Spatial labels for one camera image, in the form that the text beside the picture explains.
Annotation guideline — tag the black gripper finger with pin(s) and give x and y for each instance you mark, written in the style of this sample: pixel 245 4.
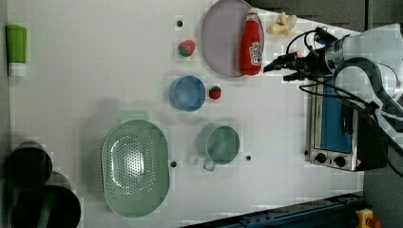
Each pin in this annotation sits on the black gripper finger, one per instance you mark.
pixel 280 64
pixel 293 77

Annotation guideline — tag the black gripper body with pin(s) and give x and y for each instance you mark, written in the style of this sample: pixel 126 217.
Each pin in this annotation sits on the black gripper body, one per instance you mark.
pixel 311 66

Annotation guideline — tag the red plush ketchup bottle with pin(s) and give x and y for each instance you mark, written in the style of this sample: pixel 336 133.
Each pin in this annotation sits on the red plush ketchup bottle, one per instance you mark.
pixel 251 46

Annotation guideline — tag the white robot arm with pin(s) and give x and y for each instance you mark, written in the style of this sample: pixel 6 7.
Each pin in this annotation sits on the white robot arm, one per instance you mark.
pixel 363 71

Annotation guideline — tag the grey round plate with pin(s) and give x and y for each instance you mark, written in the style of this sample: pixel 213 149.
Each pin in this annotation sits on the grey round plate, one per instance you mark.
pixel 221 34

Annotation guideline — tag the peeled toy banana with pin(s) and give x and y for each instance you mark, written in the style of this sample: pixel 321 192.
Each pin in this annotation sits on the peeled toy banana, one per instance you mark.
pixel 284 25

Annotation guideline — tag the silver toaster oven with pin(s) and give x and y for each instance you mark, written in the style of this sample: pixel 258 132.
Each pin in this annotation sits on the silver toaster oven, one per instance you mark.
pixel 339 137

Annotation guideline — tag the red toy strawberry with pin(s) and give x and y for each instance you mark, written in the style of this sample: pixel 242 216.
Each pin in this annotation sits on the red toy strawberry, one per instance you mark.
pixel 186 48
pixel 214 92

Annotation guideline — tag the blue bowl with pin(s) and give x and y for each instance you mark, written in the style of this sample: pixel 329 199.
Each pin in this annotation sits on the blue bowl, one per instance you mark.
pixel 187 93

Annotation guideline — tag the yellow red emergency button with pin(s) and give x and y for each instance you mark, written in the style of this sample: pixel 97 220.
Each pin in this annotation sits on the yellow red emergency button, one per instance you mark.
pixel 366 219

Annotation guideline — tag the green colander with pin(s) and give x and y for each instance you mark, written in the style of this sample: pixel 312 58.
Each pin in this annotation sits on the green colander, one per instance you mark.
pixel 135 166

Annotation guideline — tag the green and white bottle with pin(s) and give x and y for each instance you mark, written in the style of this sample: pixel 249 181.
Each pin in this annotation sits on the green and white bottle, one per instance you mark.
pixel 17 40

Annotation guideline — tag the dark cylindrical container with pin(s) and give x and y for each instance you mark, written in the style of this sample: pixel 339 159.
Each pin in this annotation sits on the dark cylindrical container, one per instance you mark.
pixel 52 205
pixel 28 166

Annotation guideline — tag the green cup with handle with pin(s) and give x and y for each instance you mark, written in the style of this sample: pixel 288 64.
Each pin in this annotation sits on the green cup with handle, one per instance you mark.
pixel 220 144

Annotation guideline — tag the blue metal frame rail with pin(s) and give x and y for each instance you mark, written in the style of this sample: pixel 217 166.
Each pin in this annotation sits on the blue metal frame rail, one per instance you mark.
pixel 334 212

